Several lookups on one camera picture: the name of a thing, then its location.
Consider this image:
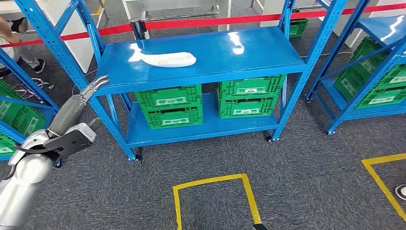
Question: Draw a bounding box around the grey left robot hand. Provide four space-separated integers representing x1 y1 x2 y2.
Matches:
47 75 111 138

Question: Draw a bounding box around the white plastic shell part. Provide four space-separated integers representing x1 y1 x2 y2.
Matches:
141 51 197 69

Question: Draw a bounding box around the blue metal shelf rack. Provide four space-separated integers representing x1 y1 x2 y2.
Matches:
14 0 338 162
0 47 61 162
305 0 406 136

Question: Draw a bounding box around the white cabinet panel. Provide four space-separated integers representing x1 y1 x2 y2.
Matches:
0 0 96 74

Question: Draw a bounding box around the person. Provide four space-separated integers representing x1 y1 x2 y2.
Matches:
0 16 46 79
395 184 406 201

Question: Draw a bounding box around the red barrier belt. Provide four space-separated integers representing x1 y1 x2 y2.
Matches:
0 2 406 49

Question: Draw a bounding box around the white table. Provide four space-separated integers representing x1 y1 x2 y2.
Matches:
122 0 232 33
260 0 365 48

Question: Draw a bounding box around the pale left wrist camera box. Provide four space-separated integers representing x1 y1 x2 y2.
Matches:
43 122 98 161

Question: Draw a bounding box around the black stanchion post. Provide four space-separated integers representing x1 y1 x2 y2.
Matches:
129 17 151 41

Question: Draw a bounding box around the white floor cable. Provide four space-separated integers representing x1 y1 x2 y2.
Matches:
299 50 353 59

